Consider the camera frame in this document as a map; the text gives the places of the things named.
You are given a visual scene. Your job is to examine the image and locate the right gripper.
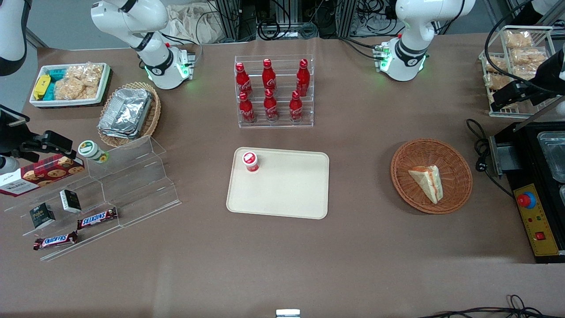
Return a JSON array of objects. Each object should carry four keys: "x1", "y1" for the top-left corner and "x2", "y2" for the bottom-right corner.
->
[{"x1": 0, "y1": 128, "x2": 74, "y2": 163}]

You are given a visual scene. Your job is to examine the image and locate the triangle sandwich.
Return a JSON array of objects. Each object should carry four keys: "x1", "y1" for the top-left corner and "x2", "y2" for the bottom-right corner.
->
[{"x1": 408, "y1": 165, "x2": 443, "y2": 204}]

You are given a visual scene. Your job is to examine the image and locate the oval light wicker basket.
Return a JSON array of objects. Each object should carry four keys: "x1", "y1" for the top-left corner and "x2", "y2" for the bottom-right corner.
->
[{"x1": 97, "y1": 81, "x2": 162, "y2": 148}]

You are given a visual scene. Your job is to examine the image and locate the round brown wicker basket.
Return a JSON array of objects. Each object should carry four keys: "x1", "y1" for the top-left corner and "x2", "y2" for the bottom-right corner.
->
[{"x1": 390, "y1": 138, "x2": 473, "y2": 215}]

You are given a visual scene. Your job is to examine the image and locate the beige plastic tray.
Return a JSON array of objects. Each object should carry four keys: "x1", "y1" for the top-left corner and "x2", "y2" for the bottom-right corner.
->
[{"x1": 226, "y1": 147, "x2": 330, "y2": 220}]

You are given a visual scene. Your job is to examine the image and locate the bagged fried snack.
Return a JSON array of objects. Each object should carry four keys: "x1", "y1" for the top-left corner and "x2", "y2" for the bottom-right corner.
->
[
  {"x1": 510, "y1": 47, "x2": 548, "y2": 67},
  {"x1": 512, "y1": 64, "x2": 542, "y2": 81},
  {"x1": 503, "y1": 30, "x2": 534, "y2": 49},
  {"x1": 484, "y1": 55, "x2": 509, "y2": 74},
  {"x1": 484, "y1": 72, "x2": 512, "y2": 91}
]

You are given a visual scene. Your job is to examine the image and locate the green lid jar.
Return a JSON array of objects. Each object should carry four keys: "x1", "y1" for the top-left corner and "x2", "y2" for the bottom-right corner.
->
[{"x1": 78, "y1": 140, "x2": 109, "y2": 164}]

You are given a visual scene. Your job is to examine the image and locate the red walkers cookie box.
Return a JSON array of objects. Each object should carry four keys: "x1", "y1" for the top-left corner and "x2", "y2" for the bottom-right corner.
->
[{"x1": 0, "y1": 155, "x2": 85, "y2": 197}]

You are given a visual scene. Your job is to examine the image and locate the grey metal bar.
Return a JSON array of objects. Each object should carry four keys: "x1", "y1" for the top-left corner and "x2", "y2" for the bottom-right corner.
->
[{"x1": 513, "y1": 95, "x2": 565, "y2": 133}]

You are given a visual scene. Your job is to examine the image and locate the white rectangular bin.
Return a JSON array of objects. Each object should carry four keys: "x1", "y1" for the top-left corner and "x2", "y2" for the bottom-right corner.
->
[{"x1": 29, "y1": 62, "x2": 111, "y2": 108}]

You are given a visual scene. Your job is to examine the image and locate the black appliance with yellow panel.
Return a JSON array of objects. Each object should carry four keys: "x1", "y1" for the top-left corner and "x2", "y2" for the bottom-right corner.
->
[{"x1": 489, "y1": 119, "x2": 565, "y2": 264}]

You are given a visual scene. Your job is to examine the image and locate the yellow snack packet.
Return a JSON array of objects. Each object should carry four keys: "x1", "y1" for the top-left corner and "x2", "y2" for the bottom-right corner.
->
[{"x1": 33, "y1": 74, "x2": 52, "y2": 100}]

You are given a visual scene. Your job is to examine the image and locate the small black box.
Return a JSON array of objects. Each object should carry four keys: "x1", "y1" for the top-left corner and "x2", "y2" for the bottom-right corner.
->
[
  {"x1": 29, "y1": 203, "x2": 57, "y2": 229},
  {"x1": 59, "y1": 189, "x2": 83, "y2": 214}
]

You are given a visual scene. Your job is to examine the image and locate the clear bag of crackers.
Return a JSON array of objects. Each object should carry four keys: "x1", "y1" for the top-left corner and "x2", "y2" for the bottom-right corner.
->
[{"x1": 54, "y1": 63, "x2": 105, "y2": 101}]

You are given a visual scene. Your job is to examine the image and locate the silver metal pan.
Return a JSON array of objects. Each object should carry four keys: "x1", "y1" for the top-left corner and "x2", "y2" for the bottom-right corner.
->
[{"x1": 537, "y1": 131, "x2": 565, "y2": 183}]

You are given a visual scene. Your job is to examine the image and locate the stacked foil containers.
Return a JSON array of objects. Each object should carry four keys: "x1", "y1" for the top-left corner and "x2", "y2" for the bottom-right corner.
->
[{"x1": 98, "y1": 87, "x2": 154, "y2": 140}]

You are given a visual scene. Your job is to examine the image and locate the snickers chocolate bar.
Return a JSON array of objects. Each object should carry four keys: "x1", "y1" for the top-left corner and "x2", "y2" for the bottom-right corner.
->
[
  {"x1": 77, "y1": 207, "x2": 118, "y2": 230},
  {"x1": 33, "y1": 231, "x2": 79, "y2": 251}
]

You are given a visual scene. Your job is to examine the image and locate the clear acrylic stepped shelf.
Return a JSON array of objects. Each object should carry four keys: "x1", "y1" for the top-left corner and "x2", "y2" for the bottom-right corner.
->
[{"x1": 4, "y1": 136, "x2": 182, "y2": 262}]

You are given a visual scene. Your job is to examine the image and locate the beige cloth bag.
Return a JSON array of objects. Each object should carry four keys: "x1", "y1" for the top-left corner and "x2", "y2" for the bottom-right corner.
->
[{"x1": 166, "y1": 4, "x2": 226, "y2": 45}]

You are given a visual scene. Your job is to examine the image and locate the red cola bottle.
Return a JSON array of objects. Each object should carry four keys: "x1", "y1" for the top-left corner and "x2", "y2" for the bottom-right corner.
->
[
  {"x1": 296, "y1": 59, "x2": 311, "y2": 97},
  {"x1": 235, "y1": 62, "x2": 253, "y2": 98},
  {"x1": 262, "y1": 59, "x2": 277, "y2": 93},
  {"x1": 239, "y1": 92, "x2": 256, "y2": 123},
  {"x1": 289, "y1": 91, "x2": 304, "y2": 122},
  {"x1": 264, "y1": 89, "x2": 279, "y2": 122}
]

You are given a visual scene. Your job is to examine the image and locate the red lid cup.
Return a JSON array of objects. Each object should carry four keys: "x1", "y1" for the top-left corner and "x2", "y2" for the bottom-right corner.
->
[{"x1": 241, "y1": 151, "x2": 260, "y2": 173}]

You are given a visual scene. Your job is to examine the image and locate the clear acrylic bottle rack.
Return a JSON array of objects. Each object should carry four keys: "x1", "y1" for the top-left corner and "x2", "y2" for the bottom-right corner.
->
[{"x1": 234, "y1": 54, "x2": 315, "y2": 129}]

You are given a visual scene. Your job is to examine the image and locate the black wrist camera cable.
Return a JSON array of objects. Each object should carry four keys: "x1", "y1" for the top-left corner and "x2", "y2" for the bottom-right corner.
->
[{"x1": 484, "y1": 0, "x2": 565, "y2": 95}]

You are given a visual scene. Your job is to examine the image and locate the black power cable with plug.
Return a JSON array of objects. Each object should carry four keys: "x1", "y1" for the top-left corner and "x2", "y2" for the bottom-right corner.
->
[{"x1": 466, "y1": 118, "x2": 515, "y2": 198}]

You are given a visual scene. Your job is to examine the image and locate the white wire rack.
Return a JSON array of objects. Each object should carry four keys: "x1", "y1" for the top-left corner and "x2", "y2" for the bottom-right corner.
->
[{"x1": 478, "y1": 25, "x2": 565, "y2": 118}]

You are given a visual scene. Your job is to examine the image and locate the black left base cable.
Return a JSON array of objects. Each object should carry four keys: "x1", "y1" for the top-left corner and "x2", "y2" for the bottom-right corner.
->
[{"x1": 339, "y1": 37, "x2": 381, "y2": 61}]

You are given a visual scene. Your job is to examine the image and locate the black base cable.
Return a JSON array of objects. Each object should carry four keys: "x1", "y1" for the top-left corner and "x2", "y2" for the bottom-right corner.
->
[
  {"x1": 339, "y1": 37, "x2": 381, "y2": 61},
  {"x1": 160, "y1": 32, "x2": 203, "y2": 68}
]

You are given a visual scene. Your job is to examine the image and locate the black right base cable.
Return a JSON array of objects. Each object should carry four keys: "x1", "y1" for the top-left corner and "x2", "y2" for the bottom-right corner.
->
[{"x1": 160, "y1": 32, "x2": 203, "y2": 68}]

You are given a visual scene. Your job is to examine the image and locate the black floor cables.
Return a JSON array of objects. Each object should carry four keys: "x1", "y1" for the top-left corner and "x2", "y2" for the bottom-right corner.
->
[{"x1": 417, "y1": 294, "x2": 565, "y2": 318}]

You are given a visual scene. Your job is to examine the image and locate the black cable bundle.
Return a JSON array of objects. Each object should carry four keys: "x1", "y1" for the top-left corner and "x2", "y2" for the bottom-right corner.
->
[{"x1": 254, "y1": 0, "x2": 319, "y2": 41}]

